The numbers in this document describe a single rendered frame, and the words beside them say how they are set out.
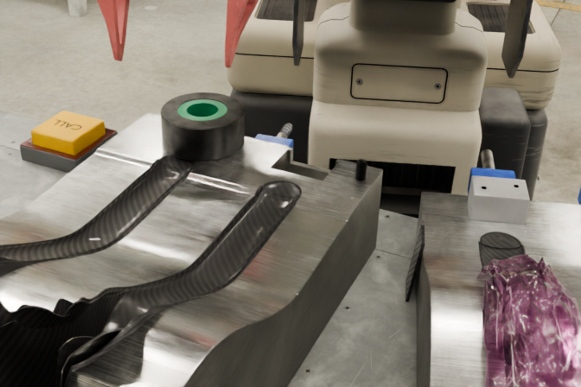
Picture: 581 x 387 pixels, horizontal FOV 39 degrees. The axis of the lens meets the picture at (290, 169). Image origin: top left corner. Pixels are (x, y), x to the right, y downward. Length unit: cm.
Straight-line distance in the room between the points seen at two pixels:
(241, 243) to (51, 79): 258
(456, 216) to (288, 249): 19
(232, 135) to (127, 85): 236
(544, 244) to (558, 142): 212
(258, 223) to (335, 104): 41
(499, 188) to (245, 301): 29
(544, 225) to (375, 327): 19
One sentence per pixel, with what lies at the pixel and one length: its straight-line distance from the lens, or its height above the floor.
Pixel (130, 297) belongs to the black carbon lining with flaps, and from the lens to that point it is 56.
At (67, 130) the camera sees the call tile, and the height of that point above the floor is 84.
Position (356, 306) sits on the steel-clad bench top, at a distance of 74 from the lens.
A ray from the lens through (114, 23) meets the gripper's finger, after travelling 72.
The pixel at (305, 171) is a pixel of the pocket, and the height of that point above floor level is 87.
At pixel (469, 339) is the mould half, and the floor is 89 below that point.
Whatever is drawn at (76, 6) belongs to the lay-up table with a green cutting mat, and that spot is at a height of 5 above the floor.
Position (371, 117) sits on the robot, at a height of 80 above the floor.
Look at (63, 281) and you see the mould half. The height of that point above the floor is 93.
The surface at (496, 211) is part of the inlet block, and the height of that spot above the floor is 87.
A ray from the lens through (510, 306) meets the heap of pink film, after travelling 58.
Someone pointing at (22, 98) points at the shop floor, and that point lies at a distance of 308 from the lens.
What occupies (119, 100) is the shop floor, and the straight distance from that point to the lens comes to 299.
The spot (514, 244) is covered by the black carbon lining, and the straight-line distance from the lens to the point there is 75.
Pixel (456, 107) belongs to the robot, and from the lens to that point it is 108.
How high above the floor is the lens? 127
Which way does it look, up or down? 30 degrees down
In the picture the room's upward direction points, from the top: 2 degrees clockwise
